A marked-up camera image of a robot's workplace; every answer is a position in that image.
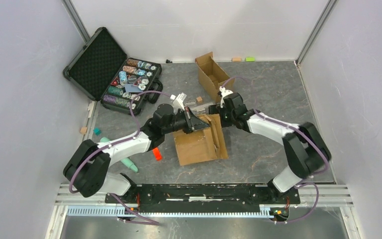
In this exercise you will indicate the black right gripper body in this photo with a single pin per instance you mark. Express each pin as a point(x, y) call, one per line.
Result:
point(226, 117)

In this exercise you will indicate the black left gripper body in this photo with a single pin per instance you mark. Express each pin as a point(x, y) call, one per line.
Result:
point(187, 128)

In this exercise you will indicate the brown cardboard box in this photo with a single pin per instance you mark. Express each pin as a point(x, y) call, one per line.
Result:
point(203, 145)

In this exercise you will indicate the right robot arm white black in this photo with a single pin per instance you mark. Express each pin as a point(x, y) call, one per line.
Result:
point(305, 149)

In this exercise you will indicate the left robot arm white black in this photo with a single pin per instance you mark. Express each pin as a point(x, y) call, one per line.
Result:
point(87, 170)

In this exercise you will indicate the open empty cardboard box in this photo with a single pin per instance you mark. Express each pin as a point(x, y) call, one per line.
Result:
point(210, 75)

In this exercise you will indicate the clear plastic bag with part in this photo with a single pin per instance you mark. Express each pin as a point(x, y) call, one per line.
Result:
point(201, 109)

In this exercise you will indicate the orange curved plastic piece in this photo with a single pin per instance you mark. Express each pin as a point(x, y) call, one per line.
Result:
point(157, 154)

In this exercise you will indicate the mint green marker pen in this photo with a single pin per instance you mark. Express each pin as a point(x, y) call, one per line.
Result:
point(126, 161)

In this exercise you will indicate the teal small block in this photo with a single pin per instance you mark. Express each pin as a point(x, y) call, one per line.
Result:
point(97, 131)

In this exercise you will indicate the black poker chip case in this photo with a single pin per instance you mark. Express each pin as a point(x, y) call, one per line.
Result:
point(103, 71)

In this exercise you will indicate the wooden cube at left edge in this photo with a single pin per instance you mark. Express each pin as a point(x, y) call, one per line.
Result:
point(83, 130)

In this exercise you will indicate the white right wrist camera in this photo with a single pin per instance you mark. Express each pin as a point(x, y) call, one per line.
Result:
point(223, 93)

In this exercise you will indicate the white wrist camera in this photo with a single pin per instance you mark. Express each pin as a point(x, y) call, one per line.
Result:
point(223, 93)
point(178, 101)

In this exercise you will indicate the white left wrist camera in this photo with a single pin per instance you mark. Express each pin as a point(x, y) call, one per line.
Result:
point(178, 101)

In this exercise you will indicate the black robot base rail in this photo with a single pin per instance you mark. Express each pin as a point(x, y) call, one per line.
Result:
point(206, 198)

